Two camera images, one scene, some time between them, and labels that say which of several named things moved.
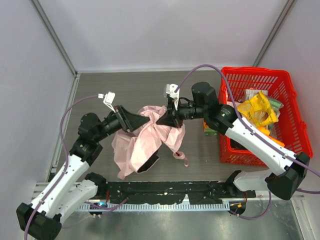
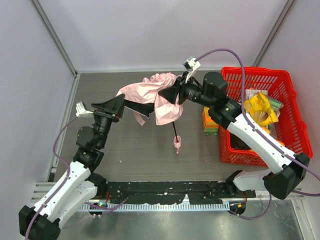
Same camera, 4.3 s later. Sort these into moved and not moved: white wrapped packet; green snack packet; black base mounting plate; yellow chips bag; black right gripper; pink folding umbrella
Moved: black right gripper; pink folding umbrella
Not moved: yellow chips bag; white wrapped packet; green snack packet; black base mounting plate
